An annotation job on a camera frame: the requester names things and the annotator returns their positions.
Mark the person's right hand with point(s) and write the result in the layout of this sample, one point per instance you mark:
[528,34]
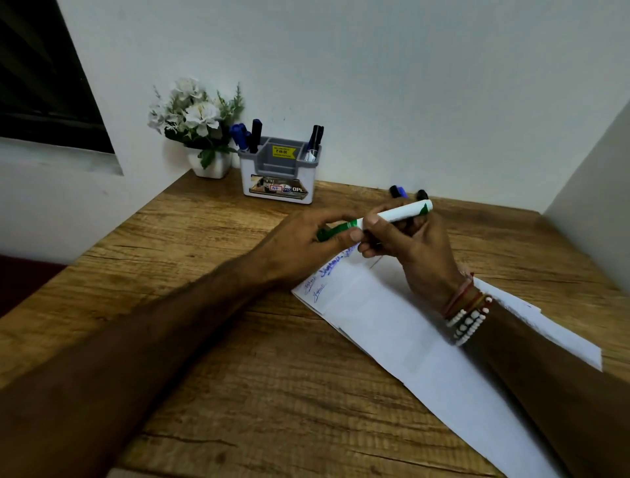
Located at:
[428,261]

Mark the white artificial flowers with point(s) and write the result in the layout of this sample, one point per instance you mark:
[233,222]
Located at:
[194,115]

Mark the grey white pen holder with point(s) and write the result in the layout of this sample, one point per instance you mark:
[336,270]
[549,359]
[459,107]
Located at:
[278,172]

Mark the black marker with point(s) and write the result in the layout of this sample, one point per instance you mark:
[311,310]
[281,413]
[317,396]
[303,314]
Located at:
[311,140]
[256,134]
[394,191]
[320,135]
[422,195]

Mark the person's left forearm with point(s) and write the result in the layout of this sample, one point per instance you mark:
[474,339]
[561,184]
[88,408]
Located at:
[123,364]

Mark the blue marker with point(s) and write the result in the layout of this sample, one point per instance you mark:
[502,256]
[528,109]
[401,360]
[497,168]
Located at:
[236,135]
[243,136]
[402,192]

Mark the green marker cap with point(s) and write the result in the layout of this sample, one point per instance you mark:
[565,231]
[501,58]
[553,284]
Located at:
[337,230]

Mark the person's right thumb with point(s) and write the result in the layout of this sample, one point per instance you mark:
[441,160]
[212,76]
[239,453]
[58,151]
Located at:
[372,224]

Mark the white flower pot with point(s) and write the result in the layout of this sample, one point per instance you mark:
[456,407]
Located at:
[214,166]

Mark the white paper sheet with writing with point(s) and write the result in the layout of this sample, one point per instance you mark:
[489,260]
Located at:
[418,344]

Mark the person's right forearm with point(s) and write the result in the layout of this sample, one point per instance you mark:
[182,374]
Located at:
[556,394]

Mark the dark window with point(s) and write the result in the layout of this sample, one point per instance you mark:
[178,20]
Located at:
[44,74]

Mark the person's left hand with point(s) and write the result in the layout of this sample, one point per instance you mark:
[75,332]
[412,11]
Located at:
[290,248]

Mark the plain white paper sheet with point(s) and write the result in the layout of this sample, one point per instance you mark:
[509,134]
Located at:
[551,330]

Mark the white green marker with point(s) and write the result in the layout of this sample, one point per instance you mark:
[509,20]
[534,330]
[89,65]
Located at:
[401,213]

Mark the person's left thumb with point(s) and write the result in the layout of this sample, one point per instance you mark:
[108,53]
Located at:
[350,237]

